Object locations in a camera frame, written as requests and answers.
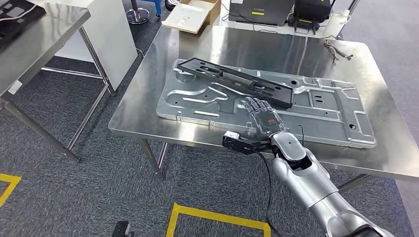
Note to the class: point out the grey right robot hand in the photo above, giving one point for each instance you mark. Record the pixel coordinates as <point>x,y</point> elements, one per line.
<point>266,119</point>

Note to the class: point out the black plastic plate part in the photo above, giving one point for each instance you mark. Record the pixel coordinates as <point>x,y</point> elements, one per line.
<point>13,29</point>
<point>278,93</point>

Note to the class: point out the stainless steel workbench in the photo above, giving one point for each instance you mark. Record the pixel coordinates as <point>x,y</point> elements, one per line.
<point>147,114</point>

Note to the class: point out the stamped sheet metal panel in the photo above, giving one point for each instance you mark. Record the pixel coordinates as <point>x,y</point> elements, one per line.
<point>327,124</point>

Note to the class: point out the metal clamp tool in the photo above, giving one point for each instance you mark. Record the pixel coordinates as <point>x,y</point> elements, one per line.
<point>340,53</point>

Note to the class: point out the black router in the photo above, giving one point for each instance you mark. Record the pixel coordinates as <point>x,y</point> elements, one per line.
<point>302,22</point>

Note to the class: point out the dark grey laptop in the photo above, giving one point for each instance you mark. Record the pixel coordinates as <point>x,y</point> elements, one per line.
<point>262,6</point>

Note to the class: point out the white plastic jug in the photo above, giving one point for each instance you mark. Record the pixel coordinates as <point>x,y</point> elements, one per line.
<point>334,24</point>

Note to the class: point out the cardboard box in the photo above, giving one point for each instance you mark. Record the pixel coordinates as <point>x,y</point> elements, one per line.
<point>214,13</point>

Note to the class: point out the black box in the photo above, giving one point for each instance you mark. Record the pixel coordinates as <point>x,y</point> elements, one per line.
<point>312,9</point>

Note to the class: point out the white foam insert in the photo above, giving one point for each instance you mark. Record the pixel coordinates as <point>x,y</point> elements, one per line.
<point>186,18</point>

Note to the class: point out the black round roll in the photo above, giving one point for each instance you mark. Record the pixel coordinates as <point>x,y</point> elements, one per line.
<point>171,5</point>

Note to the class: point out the white cabinet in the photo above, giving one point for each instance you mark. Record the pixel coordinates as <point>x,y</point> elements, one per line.
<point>108,39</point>

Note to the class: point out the stainless steel table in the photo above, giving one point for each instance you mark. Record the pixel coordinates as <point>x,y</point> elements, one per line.
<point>39,49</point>

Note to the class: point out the blue cart frame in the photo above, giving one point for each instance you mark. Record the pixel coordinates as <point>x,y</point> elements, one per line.
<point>158,8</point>

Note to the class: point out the chrome stanchion post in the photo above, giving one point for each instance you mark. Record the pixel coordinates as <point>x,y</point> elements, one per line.
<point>137,15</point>

